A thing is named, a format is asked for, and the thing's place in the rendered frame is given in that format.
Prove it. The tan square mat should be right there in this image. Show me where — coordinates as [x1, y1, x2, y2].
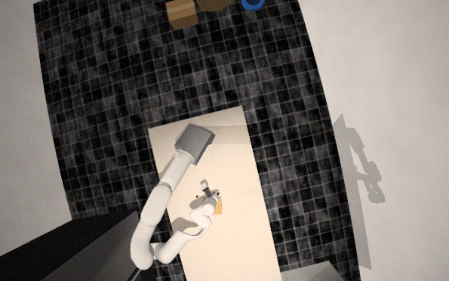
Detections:
[203, 197, 222, 215]

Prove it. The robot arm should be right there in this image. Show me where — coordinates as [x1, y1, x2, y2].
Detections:
[131, 149, 217, 270]

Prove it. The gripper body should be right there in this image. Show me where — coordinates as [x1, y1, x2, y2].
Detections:
[209, 192, 220, 202]

